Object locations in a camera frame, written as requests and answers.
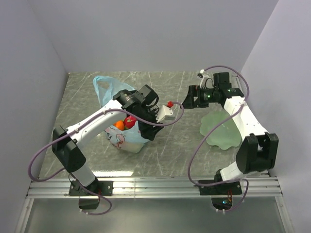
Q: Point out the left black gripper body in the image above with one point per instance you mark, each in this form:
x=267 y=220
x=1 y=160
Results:
x=149 y=116

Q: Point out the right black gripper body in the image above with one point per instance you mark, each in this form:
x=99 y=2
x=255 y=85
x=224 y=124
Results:
x=205 y=96

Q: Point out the red fake dragon fruit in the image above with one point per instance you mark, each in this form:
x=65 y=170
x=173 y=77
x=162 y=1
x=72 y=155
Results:
x=129 y=122

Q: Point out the light blue plastic bag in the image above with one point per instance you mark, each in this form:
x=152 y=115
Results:
x=124 y=134

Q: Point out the orange fake tangerine back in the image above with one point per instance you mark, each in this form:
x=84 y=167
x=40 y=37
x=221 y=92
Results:
x=119 y=125

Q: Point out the green leaf-shaped plate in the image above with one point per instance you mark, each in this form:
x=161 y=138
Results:
x=225 y=136

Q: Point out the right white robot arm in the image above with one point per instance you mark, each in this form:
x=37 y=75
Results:
x=223 y=90

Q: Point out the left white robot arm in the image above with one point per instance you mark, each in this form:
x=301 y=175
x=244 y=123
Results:
x=71 y=140

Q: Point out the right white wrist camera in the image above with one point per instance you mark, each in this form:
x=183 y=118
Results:
x=204 y=77

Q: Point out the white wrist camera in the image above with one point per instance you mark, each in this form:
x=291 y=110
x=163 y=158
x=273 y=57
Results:
x=204 y=77
x=164 y=113

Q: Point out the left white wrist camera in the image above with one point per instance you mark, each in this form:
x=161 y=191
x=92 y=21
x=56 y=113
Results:
x=164 y=113

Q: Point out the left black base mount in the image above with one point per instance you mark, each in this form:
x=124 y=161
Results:
x=89 y=197

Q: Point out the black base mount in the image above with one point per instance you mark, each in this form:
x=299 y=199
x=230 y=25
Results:
x=221 y=194
x=89 y=197

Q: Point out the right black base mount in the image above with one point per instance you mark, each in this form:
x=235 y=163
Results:
x=221 y=194

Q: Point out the aluminium right side rail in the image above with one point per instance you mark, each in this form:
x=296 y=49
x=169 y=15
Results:
x=253 y=154

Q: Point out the aluminium rail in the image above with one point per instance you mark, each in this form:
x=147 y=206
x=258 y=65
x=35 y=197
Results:
x=158 y=187
x=253 y=154

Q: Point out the aluminium front rail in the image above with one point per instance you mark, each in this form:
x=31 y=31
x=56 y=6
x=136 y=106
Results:
x=158 y=187

